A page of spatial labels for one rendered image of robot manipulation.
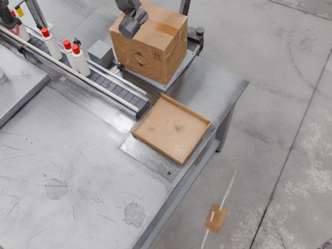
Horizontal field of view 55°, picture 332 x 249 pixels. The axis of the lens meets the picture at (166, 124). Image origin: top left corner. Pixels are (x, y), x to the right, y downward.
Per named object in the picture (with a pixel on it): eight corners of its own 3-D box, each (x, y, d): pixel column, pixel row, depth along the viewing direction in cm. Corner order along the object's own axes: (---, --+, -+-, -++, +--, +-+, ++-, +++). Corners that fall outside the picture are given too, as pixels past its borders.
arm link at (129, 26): (133, -9, 121) (121, -2, 127) (117, 11, 116) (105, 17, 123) (153, 17, 127) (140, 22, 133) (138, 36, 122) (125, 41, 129)
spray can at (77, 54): (78, 74, 169) (66, 47, 152) (85, 67, 171) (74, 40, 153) (86, 78, 168) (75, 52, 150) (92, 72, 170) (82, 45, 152)
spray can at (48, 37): (51, 58, 176) (36, 30, 158) (58, 52, 178) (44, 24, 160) (58, 62, 174) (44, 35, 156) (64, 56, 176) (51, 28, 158)
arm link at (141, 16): (152, 14, 128) (141, 4, 125) (143, 25, 125) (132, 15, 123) (144, 21, 133) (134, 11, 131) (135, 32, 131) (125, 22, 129)
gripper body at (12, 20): (12, 30, 158) (5, 19, 151) (-2, 22, 161) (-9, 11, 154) (22, 22, 160) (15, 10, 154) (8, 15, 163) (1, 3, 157)
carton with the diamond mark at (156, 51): (118, 65, 175) (108, 28, 152) (140, 36, 185) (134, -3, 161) (166, 86, 167) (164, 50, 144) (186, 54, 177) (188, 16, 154)
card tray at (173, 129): (131, 133, 157) (130, 130, 153) (161, 96, 167) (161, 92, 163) (182, 166, 148) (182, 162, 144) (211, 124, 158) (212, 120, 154)
